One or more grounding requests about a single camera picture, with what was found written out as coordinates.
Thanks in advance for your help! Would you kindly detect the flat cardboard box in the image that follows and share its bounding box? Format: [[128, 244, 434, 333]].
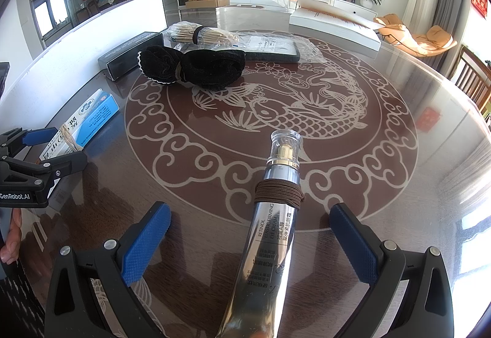
[[186, 0, 230, 9]]

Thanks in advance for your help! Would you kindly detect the wooden chair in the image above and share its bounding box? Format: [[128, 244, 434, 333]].
[[449, 45, 491, 112]]

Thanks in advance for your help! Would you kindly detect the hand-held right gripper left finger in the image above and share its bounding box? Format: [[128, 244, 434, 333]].
[[44, 201, 172, 338]]

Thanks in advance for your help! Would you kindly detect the balcony window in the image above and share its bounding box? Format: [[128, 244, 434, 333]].
[[33, 0, 73, 37]]

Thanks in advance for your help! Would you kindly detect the cotton swab bundle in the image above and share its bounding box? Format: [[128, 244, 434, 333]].
[[163, 21, 240, 51]]

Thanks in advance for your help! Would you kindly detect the orange lounge chair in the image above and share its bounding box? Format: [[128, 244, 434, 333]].
[[374, 13, 458, 55]]

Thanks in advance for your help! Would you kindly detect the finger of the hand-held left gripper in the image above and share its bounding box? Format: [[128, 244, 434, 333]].
[[0, 152, 88, 187], [0, 127, 62, 158]]

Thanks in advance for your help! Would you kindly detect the silver eye cream tube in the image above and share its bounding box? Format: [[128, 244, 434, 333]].
[[215, 130, 306, 338]]

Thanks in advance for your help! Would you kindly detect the flat white gift box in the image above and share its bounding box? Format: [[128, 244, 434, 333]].
[[288, 2, 382, 52]]

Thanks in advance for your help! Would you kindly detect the red paper square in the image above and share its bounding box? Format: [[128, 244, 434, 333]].
[[416, 108, 440, 131]]

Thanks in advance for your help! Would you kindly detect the person's left hand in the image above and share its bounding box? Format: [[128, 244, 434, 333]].
[[0, 208, 22, 266]]

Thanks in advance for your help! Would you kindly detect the large white box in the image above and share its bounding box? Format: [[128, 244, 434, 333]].
[[8, 0, 168, 131]]

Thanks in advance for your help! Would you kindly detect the brown hair tie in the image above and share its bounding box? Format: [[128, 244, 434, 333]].
[[254, 179, 306, 209]]

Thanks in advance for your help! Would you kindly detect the black velvet cloth bundle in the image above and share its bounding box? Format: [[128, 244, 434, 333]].
[[137, 45, 247, 90]]

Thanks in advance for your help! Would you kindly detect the blue white medicine box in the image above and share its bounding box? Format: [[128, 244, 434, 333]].
[[38, 88, 119, 162]]

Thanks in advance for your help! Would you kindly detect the beige elastic band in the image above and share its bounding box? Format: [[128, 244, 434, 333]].
[[59, 123, 84, 153]]

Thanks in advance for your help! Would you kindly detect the phone case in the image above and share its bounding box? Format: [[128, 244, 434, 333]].
[[230, 33, 321, 64]]

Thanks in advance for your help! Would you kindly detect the dark grey box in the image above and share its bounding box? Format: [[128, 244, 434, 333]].
[[98, 31, 165, 81]]

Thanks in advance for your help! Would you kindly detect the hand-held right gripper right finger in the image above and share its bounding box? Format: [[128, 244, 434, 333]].
[[329, 203, 455, 338]]

